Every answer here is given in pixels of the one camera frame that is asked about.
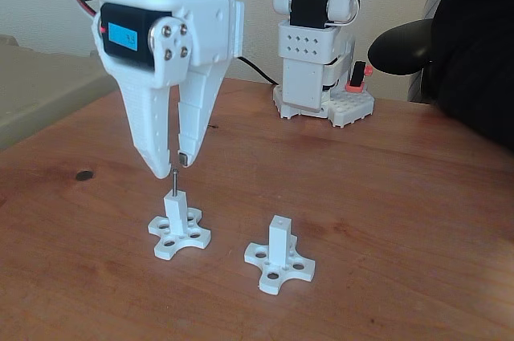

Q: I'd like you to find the black office chair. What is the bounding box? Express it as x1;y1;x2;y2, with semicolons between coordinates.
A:
367;18;437;76

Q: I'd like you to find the beige plastic bin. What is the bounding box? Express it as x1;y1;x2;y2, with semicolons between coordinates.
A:
0;34;121;150

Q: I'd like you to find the white cross-base post stand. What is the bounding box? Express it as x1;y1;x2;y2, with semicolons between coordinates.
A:
147;191;213;261
243;214;317;294

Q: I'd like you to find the orange and black clamp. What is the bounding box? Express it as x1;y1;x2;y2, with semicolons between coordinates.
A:
345;60;374;95

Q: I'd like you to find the person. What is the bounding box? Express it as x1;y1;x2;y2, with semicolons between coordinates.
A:
421;0;514;156

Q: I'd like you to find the white perforated base plate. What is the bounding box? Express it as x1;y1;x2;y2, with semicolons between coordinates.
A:
272;83;377;129

